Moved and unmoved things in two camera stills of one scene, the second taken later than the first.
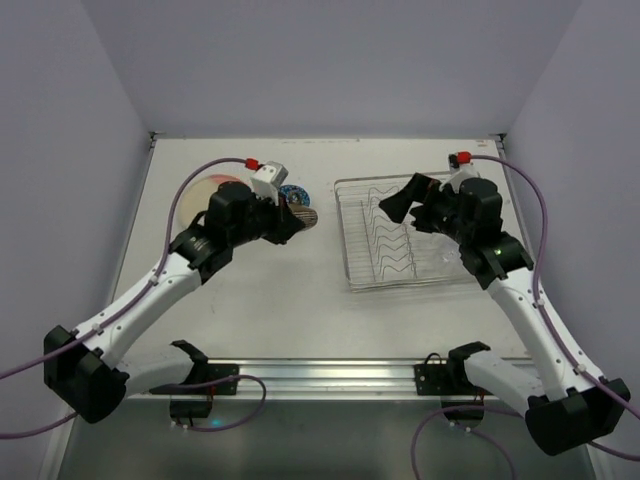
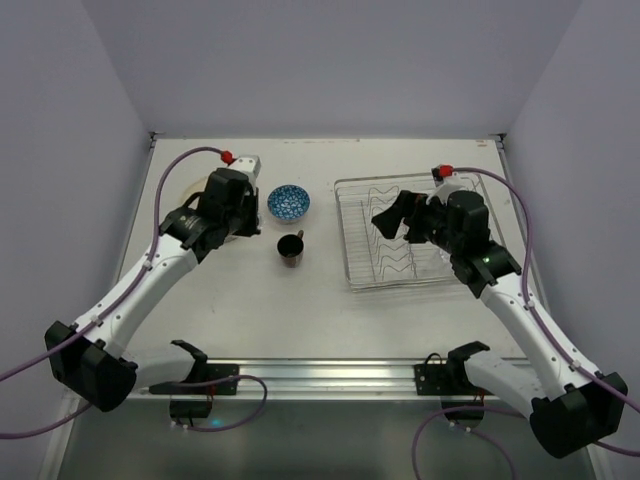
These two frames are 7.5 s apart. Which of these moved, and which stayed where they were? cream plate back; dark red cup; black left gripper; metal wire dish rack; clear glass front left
Moved: dark red cup; black left gripper
Stayed: cream plate back; clear glass front left; metal wire dish rack
